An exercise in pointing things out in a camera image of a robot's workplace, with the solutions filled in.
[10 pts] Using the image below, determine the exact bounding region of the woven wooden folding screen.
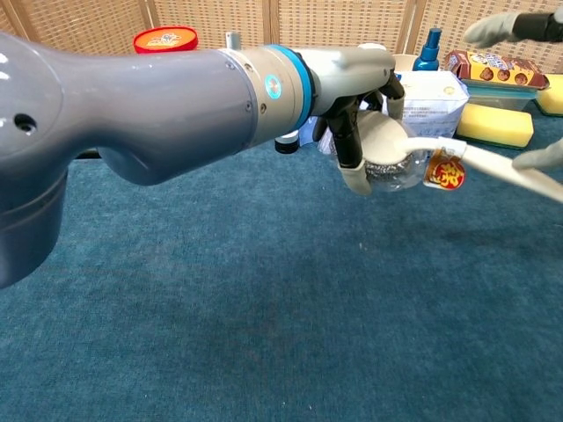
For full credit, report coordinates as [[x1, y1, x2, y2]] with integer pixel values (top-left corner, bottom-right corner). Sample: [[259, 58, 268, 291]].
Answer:
[[0, 0, 563, 76]]

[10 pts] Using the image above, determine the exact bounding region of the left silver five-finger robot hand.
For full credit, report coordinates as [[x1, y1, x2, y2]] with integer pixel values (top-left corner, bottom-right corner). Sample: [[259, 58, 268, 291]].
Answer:
[[303, 43, 406, 197]]

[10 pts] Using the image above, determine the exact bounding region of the brown cookie box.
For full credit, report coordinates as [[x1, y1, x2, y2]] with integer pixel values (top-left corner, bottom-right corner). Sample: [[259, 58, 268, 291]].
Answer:
[[443, 48, 552, 91]]

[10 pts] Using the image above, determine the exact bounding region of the white wet wipes pack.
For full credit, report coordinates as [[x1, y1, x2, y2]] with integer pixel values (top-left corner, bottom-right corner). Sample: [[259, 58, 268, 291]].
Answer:
[[316, 69, 470, 156]]

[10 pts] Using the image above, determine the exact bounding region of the yellow sponge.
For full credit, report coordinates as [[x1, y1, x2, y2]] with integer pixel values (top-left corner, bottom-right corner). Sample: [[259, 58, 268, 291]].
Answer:
[[454, 102, 536, 151], [535, 73, 563, 118]]

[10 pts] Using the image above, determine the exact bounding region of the red cylindrical snack can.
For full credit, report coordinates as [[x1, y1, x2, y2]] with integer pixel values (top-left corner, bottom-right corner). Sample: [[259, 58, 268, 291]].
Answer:
[[132, 25, 200, 55]]

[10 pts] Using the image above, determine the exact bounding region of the blue felt table cover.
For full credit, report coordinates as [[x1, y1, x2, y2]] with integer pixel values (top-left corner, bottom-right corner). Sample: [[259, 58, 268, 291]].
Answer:
[[0, 103, 563, 422]]

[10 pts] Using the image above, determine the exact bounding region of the blue spray bottle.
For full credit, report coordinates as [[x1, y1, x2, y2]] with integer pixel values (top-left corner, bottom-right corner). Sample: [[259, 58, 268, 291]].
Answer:
[[412, 26, 443, 73]]

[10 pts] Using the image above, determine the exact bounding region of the white-handled steel wool brush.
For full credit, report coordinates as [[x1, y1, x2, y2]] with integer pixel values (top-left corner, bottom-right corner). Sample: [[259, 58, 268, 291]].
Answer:
[[358, 109, 563, 205]]

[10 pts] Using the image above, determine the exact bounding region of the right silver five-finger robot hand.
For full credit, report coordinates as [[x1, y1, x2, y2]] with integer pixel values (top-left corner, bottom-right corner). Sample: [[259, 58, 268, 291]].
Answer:
[[464, 10, 563, 173]]

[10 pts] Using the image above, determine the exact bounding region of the clear container teal rim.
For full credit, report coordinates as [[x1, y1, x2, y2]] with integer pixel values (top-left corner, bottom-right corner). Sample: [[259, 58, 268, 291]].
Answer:
[[460, 78, 547, 113]]

